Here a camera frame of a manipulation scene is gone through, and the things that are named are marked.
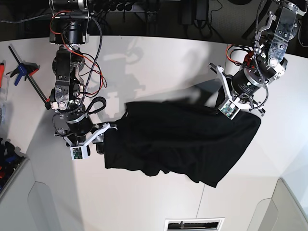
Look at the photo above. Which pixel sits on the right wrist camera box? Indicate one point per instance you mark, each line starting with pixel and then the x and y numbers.
pixel 78 152

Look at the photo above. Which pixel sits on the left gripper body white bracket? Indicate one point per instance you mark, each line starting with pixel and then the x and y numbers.
pixel 239 88

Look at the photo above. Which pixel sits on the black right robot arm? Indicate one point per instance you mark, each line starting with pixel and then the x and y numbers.
pixel 73 70

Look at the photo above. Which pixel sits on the left white chair back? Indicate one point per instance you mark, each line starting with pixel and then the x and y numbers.
pixel 42 208

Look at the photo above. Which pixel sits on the clear plastic organizer box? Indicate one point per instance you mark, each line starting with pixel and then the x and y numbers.
pixel 3 98

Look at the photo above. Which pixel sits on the grey bin of clamps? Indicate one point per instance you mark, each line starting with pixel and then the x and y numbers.
pixel 11 157

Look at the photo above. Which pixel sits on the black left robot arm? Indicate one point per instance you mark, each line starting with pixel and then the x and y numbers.
pixel 260 65

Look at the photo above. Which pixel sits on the right white chair back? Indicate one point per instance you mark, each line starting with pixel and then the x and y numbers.
pixel 281 212

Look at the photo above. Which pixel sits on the blue orange bar clamp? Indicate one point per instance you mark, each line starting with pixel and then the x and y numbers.
pixel 26 71

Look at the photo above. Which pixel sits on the black power adapter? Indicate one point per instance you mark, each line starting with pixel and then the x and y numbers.
pixel 191 10

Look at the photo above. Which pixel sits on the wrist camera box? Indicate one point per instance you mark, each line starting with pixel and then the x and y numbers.
pixel 229 109
pixel 78 152

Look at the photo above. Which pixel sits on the black t-shirt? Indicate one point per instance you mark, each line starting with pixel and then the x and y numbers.
pixel 181 135

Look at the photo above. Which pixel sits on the orange handled tool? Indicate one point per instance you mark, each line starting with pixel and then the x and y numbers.
pixel 2 66

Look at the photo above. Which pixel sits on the white chair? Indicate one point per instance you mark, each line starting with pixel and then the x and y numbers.
pixel 281 212
pixel 42 208

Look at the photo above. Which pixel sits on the aluminium frame post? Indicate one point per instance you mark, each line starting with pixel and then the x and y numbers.
pixel 150 22

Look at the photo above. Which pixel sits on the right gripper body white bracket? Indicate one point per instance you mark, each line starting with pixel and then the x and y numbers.
pixel 78 127

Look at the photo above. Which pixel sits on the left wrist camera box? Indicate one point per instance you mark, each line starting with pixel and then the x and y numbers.
pixel 229 109

